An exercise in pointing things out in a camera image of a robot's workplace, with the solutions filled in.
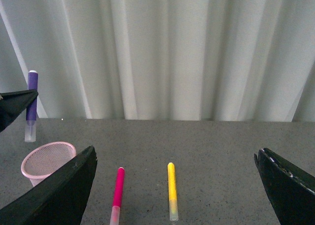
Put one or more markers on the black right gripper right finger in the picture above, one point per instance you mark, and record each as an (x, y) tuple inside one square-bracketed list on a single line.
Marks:
[(290, 189)]

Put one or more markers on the pink marker pen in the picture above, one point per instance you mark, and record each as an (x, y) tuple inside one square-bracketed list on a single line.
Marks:
[(117, 198)]

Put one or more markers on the pink mesh pen cup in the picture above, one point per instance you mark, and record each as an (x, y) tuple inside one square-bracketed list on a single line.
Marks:
[(45, 160)]

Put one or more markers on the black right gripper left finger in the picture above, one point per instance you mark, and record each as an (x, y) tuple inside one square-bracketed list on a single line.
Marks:
[(60, 199)]

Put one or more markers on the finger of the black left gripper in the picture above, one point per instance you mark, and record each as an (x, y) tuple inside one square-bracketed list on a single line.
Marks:
[(12, 104)]

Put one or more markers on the purple marker pen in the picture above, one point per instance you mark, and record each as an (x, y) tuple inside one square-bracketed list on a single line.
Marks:
[(31, 114)]

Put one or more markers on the yellow marker pen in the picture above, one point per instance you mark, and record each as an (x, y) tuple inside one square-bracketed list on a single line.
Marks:
[(172, 194)]

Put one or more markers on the white pleated curtain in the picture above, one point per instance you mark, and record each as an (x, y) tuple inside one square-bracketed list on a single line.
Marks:
[(221, 60)]

